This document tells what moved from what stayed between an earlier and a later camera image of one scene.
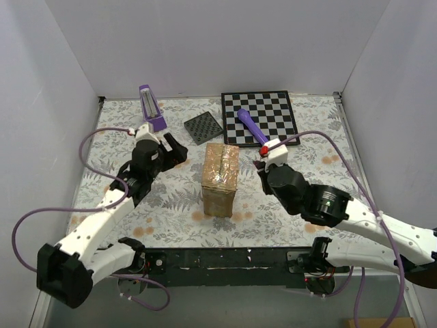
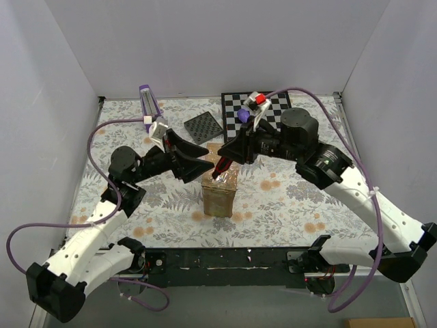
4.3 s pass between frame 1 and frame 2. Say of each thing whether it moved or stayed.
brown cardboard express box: stayed
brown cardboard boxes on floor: stayed
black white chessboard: stayed
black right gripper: moved
